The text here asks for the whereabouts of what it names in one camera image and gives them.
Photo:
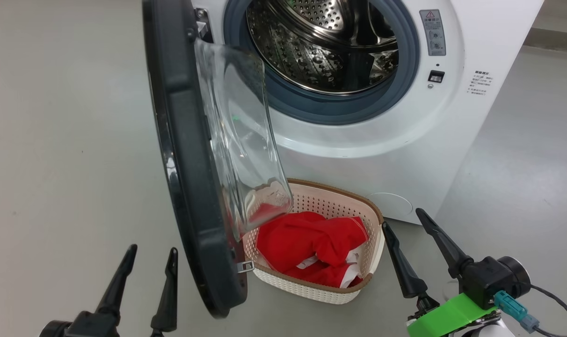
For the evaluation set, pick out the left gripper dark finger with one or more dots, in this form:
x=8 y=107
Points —
x=117 y=285
x=167 y=304

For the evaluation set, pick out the cream perforated laundry basket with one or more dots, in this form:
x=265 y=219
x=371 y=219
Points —
x=311 y=290

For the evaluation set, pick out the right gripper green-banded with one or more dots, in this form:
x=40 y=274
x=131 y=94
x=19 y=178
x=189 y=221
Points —
x=442 y=318

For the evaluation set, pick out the dark glass washing machine door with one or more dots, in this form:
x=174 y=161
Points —
x=190 y=164

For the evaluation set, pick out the grey rubber door gasket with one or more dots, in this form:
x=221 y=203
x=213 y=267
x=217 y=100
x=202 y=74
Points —
x=339 y=110

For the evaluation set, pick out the grey warning label sticker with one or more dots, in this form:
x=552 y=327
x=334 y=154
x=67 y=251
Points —
x=433 y=32

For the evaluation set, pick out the white washing machine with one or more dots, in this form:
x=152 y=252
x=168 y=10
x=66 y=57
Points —
x=405 y=154

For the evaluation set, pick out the steel washer drum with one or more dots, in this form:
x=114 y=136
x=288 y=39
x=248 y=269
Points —
x=311 y=51

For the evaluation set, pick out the grey wall baseboard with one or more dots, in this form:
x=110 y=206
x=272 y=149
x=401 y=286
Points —
x=555 y=42

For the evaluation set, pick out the plain red garment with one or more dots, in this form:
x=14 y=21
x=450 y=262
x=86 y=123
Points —
x=307 y=236

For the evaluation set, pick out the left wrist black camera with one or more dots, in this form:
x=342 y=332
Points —
x=87 y=326

